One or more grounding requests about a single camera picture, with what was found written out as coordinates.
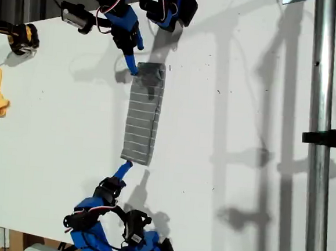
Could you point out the grey striped towel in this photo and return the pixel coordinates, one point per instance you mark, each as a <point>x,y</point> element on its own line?
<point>142,123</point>

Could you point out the white block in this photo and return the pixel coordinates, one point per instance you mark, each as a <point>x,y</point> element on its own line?
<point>38,250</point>

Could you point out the yellow black clamp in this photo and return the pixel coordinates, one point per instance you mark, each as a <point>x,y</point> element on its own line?
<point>23,37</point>

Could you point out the brown cardboard box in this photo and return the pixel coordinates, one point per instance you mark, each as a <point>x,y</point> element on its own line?
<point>16,241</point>

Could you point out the white table leg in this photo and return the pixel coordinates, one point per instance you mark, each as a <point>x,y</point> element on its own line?
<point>2,237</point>

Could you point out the black camera stalk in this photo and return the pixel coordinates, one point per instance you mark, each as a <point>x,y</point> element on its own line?
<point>103,23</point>
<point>120,212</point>

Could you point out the black camera box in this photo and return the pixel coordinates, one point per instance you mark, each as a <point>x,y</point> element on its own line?
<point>135,224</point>
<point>77,15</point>

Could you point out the steel post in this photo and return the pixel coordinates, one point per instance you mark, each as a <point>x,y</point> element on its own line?
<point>322,85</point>

